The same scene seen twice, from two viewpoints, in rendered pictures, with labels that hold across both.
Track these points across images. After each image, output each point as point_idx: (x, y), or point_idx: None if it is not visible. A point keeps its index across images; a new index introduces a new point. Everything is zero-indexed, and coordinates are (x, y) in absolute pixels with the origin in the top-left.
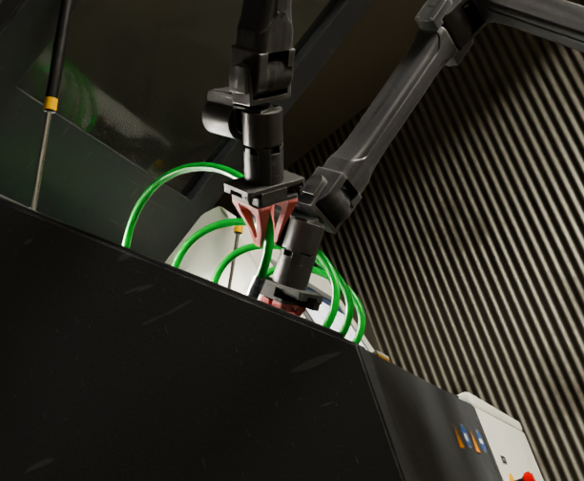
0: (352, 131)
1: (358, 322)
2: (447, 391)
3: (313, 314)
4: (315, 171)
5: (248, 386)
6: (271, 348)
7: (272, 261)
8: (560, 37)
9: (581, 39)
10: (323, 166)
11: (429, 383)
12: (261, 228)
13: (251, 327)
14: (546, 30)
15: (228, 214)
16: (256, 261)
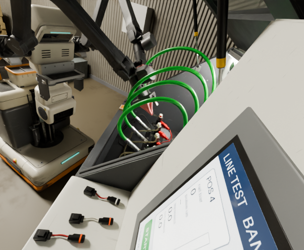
0: (110, 39)
1: (121, 129)
2: (84, 170)
3: (182, 208)
4: (127, 57)
5: None
6: None
7: (242, 114)
8: (29, 20)
9: (30, 27)
10: (124, 55)
11: (107, 126)
12: None
13: None
14: (30, 14)
15: (269, 30)
16: (208, 98)
